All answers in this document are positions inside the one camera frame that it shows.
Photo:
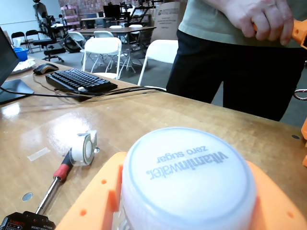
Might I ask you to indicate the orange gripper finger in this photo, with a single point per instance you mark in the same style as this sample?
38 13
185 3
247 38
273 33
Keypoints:
91 203
275 210

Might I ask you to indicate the vitaminwater bottle with white cap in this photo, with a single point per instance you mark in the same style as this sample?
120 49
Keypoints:
189 182

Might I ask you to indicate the orange leader arm base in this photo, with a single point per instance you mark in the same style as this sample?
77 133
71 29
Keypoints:
304 129

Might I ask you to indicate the operator hand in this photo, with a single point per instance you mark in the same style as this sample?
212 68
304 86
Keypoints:
261 19

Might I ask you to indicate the red and black screwdriver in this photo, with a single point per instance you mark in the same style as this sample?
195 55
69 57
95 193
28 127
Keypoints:
62 171

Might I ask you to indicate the clear tape roll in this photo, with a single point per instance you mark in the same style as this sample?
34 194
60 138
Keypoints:
80 149

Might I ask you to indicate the round metal table disc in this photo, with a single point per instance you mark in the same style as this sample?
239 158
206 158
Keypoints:
27 196
295 137

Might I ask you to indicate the black red socket tester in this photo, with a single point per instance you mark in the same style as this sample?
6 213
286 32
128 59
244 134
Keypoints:
26 221

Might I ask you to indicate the clear tape strip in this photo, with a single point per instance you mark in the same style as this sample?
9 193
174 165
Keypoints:
38 153

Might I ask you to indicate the black computer keyboard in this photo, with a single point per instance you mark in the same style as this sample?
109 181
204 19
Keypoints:
79 80

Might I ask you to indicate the black monitor with stand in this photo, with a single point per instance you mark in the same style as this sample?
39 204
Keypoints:
14 88

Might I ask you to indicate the black and orange mouse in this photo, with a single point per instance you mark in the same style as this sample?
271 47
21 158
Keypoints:
45 68

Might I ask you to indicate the person in green shirt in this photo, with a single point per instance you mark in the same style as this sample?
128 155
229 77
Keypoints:
239 72

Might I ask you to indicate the white folding chair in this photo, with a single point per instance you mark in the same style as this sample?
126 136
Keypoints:
103 48
160 51

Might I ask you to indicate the blue plastic bin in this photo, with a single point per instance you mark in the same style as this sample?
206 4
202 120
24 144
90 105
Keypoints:
21 54

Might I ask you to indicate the black office chair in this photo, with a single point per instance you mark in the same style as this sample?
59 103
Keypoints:
48 43

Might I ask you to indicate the brown background table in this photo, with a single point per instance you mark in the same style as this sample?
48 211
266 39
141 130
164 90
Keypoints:
115 30

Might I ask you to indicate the black folding chair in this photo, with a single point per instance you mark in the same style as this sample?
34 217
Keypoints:
32 34
18 36

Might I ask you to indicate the pink stacked crates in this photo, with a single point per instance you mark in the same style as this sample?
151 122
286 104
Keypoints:
69 14

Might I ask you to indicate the brown cardboard box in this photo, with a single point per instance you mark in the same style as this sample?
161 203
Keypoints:
168 19

